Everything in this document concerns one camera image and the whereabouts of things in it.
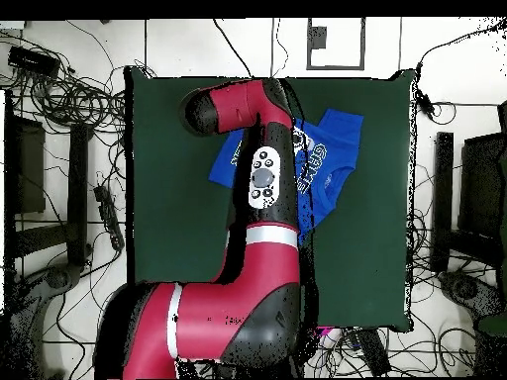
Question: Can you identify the black power strip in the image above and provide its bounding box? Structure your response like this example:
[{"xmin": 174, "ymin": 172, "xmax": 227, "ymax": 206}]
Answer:
[
  {"xmin": 93, "ymin": 184, "xmax": 127, "ymax": 251},
  {"xmin": 355, "ymin": 328, "xmax": 392, "ymax": 377}
]

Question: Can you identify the black power adapter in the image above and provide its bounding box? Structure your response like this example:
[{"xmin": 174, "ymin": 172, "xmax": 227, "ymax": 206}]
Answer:
[{"xmin": 415, "ymin": 88, "xmax": 436, "ymax": 120}]

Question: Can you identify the dark green table cloth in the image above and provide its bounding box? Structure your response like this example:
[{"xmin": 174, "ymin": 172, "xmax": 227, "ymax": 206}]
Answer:
[{"xmin": 123, "ymin": 65, "xmax": 416, "ymax": 333}]

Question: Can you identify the black electronics box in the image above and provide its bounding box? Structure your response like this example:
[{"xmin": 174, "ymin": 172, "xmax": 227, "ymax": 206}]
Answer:
[{"xmin": 7, "ymin": 45, "xmax": 61, "ymax": 78}]

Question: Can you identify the grey square frame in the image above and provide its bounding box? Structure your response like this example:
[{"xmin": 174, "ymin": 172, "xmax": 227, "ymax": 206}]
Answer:
[{"xmin": 305, "ymin": 17, "xmax": 366, "ymax": 71}]

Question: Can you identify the black cable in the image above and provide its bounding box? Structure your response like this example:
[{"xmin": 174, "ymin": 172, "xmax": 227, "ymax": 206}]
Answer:
[{"xmin": 212, "ymin": 18, "xmax": 254, "ymax": 79}]

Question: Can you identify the black wooden furniture frame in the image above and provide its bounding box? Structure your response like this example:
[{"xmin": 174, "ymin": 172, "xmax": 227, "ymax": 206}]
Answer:
[
  {"xmin": 430, "ymin": 100, "xmax": 507, "ymax": 274},
  {"xmin": 3, "ymin": 89, "xmax": 94, "ymax": 274}
]

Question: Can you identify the blue printed t-shirt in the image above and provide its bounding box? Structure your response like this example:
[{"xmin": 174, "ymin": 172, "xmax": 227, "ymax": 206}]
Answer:
[{"xmin": 208, "ymin": 108, "xmax": 364, "ymax": 245}]

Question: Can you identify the black chair base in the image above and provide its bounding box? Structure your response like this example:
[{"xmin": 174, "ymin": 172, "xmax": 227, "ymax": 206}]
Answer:
[
  {"xmin": 438, "ymin": 270, "xmax": 507, "ymax": 337},
  {"xmin": 7, "ymin": 262, "xmax": 82, "ymax": 357}
]

